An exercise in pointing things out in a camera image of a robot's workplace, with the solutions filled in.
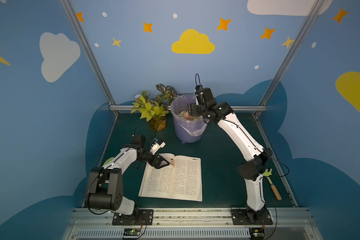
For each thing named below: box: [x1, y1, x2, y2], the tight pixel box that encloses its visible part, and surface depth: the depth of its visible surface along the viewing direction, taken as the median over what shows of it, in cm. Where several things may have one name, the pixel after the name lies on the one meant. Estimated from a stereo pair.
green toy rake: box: [262, 168, 282, 201], surface depth 86 cm
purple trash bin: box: [170, 94, 208, 144], surface depth 87 cm
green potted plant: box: [131, 83, 177, 132], surface depth 100 cm
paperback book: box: [138, 153, 203, 202], surface depth 86 cm
